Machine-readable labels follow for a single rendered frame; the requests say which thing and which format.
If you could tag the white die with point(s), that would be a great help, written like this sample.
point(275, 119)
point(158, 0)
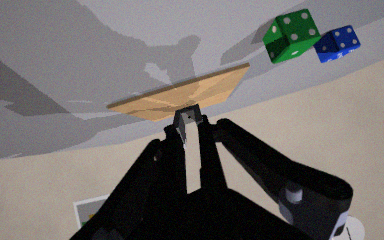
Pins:
point(188, 115)

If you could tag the blue die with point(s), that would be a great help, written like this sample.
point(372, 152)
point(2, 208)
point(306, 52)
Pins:
point(336, 43)

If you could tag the tan flat mat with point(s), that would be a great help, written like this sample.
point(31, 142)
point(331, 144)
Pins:
point(205, 90)

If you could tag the green die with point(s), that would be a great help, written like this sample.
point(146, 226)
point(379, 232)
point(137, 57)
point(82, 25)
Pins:
point(290, 35)

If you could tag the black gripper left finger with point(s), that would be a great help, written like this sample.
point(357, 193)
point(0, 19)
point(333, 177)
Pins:
point(139, 193)

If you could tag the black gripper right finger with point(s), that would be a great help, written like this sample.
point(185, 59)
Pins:
point(315, 202)

